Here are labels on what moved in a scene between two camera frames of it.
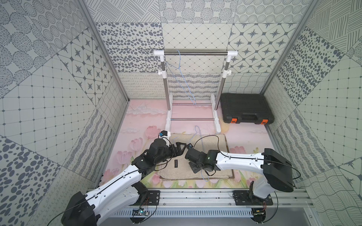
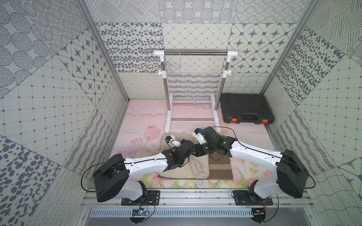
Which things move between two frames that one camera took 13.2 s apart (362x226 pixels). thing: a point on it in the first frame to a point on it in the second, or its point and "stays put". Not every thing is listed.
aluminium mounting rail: x=206 y=198 stays put
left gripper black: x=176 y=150 to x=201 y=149
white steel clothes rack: x=169 y=98 stays put
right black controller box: x=259 y=214 stays put
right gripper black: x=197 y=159 to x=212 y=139
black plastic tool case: x=246 y=108 stays put
